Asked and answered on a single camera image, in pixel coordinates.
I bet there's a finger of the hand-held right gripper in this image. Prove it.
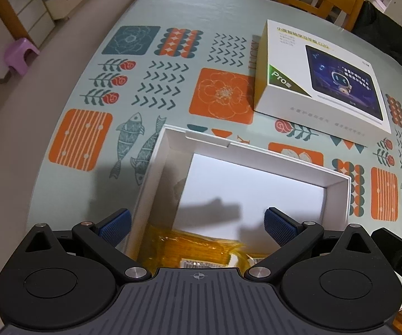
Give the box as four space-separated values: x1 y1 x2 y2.
371 228 402 256

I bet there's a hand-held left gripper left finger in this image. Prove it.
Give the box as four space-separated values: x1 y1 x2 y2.
24 208 152 283

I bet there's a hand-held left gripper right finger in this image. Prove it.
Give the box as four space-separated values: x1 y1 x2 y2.
244 207 375 283

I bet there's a white cardboard box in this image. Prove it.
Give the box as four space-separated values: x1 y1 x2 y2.
126 126 354 273

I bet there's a yellow plastic packet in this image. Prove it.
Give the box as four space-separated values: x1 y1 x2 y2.
144 225 279 270

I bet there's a patterned desktop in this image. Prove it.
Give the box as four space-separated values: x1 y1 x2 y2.
33 0 402 335

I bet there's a white box lid tablet print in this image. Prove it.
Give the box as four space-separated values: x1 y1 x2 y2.
253 19 392 135

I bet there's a dark cloth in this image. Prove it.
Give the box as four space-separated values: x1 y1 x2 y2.
354 1 402 84

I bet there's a purple plastic stool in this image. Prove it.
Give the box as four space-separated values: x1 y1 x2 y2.
3 38 41 76

